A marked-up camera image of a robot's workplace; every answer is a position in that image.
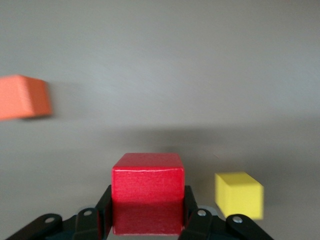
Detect red wooden block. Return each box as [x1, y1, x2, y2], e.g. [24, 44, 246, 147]
[110, 152, 186, 237]

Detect yellow wooden block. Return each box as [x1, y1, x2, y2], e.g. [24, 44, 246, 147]
[214, 171, 265, 221]

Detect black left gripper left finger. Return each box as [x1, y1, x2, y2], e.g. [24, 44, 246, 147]
[3, 184, 114, 240]

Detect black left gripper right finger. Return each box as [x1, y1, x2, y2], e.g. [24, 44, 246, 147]
[179, 185, 276, 240]

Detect orange wooden block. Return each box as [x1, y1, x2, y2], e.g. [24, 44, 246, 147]
[0, 74, 54, 122]

